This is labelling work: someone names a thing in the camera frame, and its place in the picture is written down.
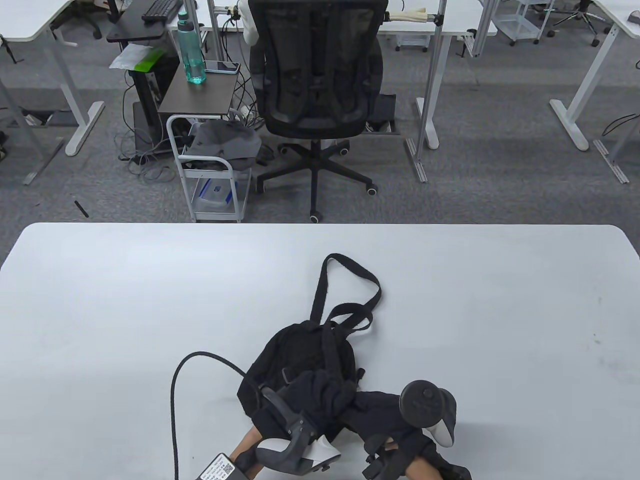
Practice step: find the person's left hand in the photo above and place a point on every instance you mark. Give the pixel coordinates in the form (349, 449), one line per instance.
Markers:
(320, 395)

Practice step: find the person's right hand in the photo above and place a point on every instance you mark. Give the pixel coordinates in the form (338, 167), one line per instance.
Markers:
(380, 410)

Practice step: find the person's right forearm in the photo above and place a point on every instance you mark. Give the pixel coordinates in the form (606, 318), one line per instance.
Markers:
(422, 470)

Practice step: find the person's left forearm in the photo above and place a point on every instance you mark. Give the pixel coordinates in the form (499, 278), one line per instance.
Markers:
(247, 440)

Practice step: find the grey white right hand controller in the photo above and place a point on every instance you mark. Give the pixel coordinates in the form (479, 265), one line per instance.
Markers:
(422, 402)

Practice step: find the grey white hand controller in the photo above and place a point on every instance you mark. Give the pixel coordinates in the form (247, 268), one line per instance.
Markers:
(422, 402)
(295, 450)

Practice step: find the grey white left hand controller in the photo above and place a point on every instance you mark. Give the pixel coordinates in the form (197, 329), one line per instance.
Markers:
(295, 450)

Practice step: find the blue and white box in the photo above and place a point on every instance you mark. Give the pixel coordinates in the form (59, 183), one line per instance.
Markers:
(215, 192)

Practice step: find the white rolling cart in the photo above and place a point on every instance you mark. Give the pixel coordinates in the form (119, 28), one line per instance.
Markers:
(205, 158)

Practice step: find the grey fabric bag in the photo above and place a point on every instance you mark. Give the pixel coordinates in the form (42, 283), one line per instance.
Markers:
(225, 142)

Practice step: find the white power strip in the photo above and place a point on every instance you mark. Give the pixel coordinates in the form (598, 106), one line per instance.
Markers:
(245, 109)

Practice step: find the black pen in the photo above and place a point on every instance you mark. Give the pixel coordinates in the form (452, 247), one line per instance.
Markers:
(81, 209)

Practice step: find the black mesh office chair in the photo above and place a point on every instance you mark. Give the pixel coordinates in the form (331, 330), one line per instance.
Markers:
(315, 75)

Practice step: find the small dark side table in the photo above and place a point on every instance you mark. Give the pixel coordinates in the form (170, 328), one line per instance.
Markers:
(200, 97)

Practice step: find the smartphone with light case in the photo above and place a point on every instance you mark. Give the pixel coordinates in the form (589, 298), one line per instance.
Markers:
(220, 66)

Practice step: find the teal water bottle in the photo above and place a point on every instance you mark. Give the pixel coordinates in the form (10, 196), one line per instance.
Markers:
(192, 55)

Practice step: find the green packet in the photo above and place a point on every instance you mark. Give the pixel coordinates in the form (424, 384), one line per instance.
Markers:
(150, 59)

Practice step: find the beige cloth roll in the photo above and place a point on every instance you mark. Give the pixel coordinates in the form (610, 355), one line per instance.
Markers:
(407, 16)

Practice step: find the white paper sheet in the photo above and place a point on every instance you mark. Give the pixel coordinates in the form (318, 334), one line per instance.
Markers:
(125, 57)

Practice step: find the long white desk aluminium legs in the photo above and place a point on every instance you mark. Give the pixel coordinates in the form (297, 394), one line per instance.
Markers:
(450, 22)

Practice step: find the black standing desk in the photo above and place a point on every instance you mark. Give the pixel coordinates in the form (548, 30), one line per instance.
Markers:
(135, 25)

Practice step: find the black keyboard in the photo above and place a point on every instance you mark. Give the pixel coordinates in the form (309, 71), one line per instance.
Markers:
(161, 9)

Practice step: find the white desk with white leg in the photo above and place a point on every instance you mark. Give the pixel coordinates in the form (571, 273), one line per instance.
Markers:
(600, 55)

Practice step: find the black star-base chair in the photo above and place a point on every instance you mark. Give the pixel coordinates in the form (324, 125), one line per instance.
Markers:
(582, 17)

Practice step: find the black swivel chair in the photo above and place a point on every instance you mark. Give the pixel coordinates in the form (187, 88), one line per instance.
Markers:
(85, 17)

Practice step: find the white desk with rounded corner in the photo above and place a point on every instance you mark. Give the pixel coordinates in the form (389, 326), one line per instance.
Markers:
(25, 20)

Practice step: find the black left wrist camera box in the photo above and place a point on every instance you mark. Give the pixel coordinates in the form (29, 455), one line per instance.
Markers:
(217, 470)

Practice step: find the aluminium frame foot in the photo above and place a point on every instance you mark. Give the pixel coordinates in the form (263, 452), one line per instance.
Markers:
(612, 162)
(42, 160)

